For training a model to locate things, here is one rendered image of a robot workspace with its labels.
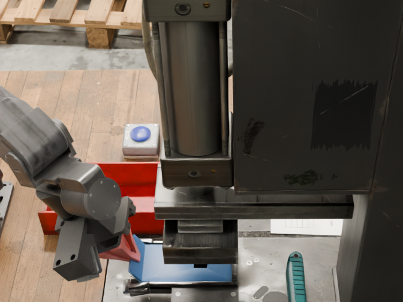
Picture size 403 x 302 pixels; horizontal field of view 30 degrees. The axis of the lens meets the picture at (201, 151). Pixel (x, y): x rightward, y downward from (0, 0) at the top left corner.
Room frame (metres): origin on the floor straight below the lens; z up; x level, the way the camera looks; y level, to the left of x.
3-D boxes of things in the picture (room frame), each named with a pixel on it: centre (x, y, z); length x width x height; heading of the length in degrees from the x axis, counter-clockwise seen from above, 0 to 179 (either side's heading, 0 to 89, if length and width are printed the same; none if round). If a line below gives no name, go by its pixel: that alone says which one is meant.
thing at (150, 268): (0.70, 0.04, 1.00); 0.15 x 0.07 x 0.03; 86
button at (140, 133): (1.05, 0.12, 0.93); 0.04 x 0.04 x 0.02
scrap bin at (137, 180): (0.89, 0.16, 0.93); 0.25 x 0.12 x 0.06; 86
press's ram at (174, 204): (0.69, -0.07, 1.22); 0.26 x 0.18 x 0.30; 86
